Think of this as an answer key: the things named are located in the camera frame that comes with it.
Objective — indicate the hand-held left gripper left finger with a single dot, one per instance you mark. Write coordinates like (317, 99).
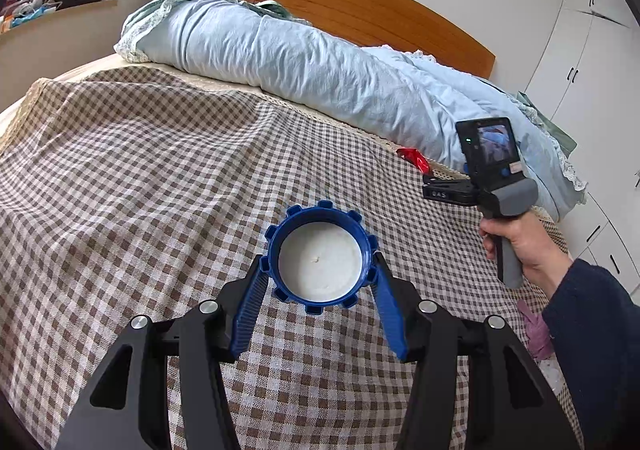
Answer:
(250, 300)

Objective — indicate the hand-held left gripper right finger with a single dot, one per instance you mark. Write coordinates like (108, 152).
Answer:
(390, 310)

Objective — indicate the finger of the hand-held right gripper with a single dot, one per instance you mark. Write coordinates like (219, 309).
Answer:
(450, 194)
(447, 181)

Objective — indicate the red snack packet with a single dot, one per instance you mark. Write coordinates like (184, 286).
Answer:
(415, 159)

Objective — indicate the blue plastic lid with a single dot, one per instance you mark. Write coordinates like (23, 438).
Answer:
(320, 260)

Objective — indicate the person's right forearm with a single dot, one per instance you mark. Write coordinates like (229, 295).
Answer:
(590, 340)

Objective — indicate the person's right hand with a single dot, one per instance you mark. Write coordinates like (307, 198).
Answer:
(540, 245)

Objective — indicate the green pillow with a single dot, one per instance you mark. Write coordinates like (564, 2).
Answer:
(275, 9)
(547, 124)

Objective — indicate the pink cloth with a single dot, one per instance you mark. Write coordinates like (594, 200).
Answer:
(537, 330)

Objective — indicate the white wardrobe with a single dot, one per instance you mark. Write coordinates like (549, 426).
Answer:
(590, 79)

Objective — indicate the brown checkered blanket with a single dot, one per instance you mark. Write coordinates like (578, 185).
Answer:
(150, 180)

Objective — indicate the wooden headboard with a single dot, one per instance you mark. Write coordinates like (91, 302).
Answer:
(375, 4)

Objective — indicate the light blue duvet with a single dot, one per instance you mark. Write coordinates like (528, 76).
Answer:
(300, 59)

